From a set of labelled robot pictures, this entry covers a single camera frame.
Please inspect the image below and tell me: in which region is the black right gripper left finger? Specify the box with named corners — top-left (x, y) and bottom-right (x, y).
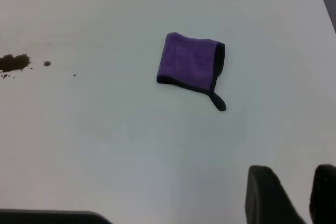
top-left (245, 165), bottom-right (308, 224)

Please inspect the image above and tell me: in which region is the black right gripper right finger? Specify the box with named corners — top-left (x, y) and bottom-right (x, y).
top-left (309, 164), bottom-right (336, 224)

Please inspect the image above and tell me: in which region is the purple cloth with black trim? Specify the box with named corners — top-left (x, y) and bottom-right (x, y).
top-left (156, 31), bottom-right (227, 112)

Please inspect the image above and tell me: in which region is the dark coffee spill puddle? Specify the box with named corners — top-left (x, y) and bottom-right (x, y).
top-left (0, 53), bottom-right (33, 79)

